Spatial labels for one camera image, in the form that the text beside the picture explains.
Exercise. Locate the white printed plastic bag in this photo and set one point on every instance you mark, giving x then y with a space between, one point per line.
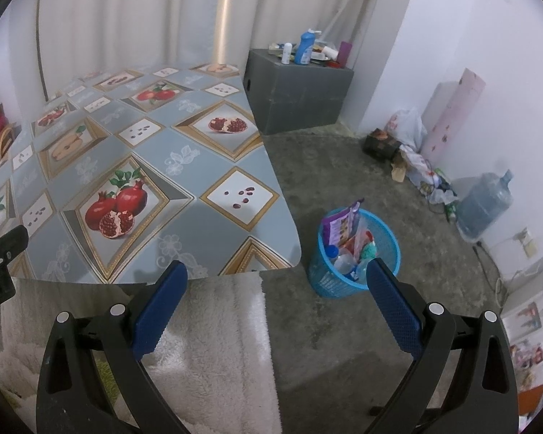
407 126

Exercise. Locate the dark snack box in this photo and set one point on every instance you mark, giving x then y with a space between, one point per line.
381 144

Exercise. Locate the white storage box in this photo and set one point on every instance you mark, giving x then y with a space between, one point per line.
527 307

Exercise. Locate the white fluffy blanket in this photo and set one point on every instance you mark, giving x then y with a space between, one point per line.
217 348

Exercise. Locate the teal plastic bag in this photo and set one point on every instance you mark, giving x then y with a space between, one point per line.
368 252

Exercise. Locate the pink board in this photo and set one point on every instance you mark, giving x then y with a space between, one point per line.
457 117

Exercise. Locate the orange box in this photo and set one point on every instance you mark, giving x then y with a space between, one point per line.
531 404

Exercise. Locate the blue bottle cap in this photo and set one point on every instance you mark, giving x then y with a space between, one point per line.
331 251

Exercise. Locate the grey box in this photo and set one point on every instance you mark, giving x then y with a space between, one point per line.
298 95

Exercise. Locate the blue lotion bottle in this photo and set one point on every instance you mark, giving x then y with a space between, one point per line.
304 49

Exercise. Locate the pile of crumpled plastic bags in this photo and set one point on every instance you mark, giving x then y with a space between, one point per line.
423 167

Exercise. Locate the white curtain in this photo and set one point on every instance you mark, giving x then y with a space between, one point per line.
140 9

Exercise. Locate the green fluffy cloth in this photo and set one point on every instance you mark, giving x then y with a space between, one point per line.
103 368

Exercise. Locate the small purple box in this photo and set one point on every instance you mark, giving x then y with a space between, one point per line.
345 54

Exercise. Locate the blue plastic basket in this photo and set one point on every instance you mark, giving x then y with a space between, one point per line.
330 282

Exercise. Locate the clear bottle with blue label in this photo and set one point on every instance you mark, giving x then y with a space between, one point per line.
345 264

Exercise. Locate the curved metal rod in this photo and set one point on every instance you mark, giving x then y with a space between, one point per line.
40 40

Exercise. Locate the purple snack wrapper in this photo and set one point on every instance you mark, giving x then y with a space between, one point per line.
339 226

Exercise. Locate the small white bottle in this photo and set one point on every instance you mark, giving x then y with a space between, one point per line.
287 53

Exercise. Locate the blue water jug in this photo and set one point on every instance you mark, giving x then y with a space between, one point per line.
482 205

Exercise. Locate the white board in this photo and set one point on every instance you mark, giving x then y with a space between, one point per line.
439 108

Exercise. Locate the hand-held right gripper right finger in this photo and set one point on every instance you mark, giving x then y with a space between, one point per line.
396 307

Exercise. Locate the brown paper scrap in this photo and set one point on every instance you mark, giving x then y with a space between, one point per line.
399 172

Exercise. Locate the table with fruit-pattern cloth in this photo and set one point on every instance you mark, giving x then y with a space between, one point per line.
194 217

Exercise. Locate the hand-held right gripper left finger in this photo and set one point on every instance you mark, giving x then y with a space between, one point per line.
160 307

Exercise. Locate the white tube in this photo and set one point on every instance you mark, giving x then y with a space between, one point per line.
329 52

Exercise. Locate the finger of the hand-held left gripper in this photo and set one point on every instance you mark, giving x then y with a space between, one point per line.
7 243

